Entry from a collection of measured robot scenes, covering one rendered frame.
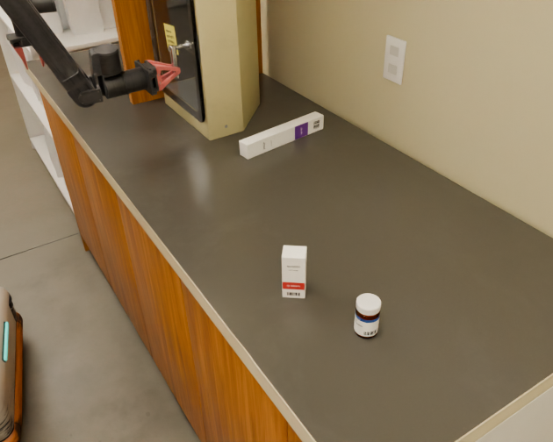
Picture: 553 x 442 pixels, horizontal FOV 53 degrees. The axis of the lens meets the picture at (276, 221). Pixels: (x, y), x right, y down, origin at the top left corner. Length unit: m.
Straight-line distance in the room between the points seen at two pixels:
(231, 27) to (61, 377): 1.43
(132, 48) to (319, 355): 1.19
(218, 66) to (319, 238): 0.58
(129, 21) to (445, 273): 1.18
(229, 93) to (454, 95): 0.59
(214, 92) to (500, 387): 1.02
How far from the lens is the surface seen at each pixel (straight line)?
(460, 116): 1.41
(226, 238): 1.20
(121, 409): 2.13
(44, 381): 2.30
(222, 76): 1.54
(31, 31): 1.38
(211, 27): 1.49
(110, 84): 1.46
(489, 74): 1.33
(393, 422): 0.89
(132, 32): 1.82
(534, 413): 1.07
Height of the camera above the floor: 1.66
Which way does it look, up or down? 35 degrees down
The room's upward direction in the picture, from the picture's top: 1 degrees counter-clockwise
